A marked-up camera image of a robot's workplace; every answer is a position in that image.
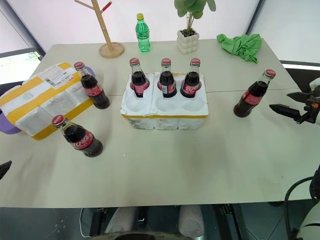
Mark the dark rounded robot torso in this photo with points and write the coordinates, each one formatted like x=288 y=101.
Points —
x=140 y=237

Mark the green artificial plant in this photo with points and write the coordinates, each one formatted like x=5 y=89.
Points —
x=193 y=7

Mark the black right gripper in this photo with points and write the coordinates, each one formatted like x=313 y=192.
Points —
x=310 y=110

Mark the purple plastic basin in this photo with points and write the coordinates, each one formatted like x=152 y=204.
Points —
x=6 y=126

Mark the dark window frame bar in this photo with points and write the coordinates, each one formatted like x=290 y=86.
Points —
x=255 y=16
x=22 y=27

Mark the white bubble plant pot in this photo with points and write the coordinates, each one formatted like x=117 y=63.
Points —
x=187 y=43

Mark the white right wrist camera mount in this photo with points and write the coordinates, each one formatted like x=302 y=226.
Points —
x=316 y=83

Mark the black table leg frame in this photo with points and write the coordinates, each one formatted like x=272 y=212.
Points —
x=232 y=221
x=97 y=222

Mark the wooden tree-shaped rack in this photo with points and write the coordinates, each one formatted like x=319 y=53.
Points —
x=111 y=50

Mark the white foam lid yellow tape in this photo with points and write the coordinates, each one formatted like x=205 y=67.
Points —
x=37 y=95

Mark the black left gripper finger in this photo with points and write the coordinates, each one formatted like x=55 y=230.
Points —
x=3 y=170

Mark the green plastic bottle yellow cap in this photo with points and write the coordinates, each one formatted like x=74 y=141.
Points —
x=142 y=35

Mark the glass cola bottle red cap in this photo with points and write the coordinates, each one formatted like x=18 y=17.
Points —
x=93 y=91
x=140 y=82
x=250 y=100
x=80 y=141
x=167 y=83
x=191 y=86

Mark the white rounded robot leg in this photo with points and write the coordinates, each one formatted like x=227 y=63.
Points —
x=121 y=220
x=192 y=221

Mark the crumpled green cloth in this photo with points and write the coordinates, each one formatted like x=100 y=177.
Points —
x=241 y=46

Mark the white foam bottle tray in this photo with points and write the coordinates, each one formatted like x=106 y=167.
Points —
x=163 y=120

